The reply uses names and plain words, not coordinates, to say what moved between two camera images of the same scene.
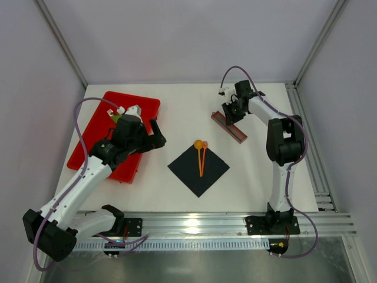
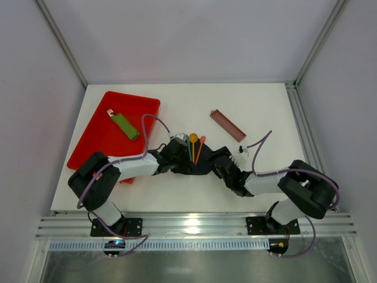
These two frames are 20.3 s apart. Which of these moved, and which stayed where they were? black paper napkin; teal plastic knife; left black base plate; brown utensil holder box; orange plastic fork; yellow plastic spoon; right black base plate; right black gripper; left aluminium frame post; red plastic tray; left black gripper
Moved: teal plastic knife; orange plastic fork; right black gripper; left black gripper; yellow plastic spoon; black paper napkin
Stayed: left aluminium frame post; left black base plate; red plastic tray; right black base plate; brown utensil holder box
